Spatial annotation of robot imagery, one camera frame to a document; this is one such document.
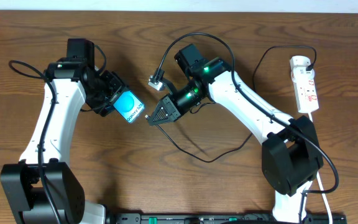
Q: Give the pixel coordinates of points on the white power strip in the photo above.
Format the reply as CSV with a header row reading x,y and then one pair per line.
x,y
304,86

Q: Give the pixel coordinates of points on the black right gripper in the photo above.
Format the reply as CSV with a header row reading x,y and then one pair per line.
x,y
169,105

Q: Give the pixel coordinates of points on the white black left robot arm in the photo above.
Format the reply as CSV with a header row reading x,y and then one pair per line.
x,y
41,188

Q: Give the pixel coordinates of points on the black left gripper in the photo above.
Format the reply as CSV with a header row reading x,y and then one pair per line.
x,y
111,95

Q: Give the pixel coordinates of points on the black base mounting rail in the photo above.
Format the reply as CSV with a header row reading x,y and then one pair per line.
x,y
204,218

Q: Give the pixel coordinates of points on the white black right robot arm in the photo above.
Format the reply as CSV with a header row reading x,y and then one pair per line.
x,y
291,157

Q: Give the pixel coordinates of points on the blue screen Galaxy smartphone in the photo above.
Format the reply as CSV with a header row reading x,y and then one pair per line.
x,y
129,106

